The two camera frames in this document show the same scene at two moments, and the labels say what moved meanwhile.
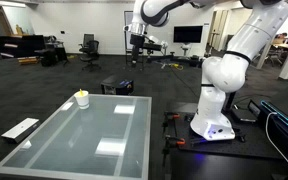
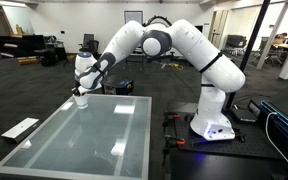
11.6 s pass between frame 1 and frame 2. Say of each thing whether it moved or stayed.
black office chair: stayed
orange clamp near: stayed
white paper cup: stayed
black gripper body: moved
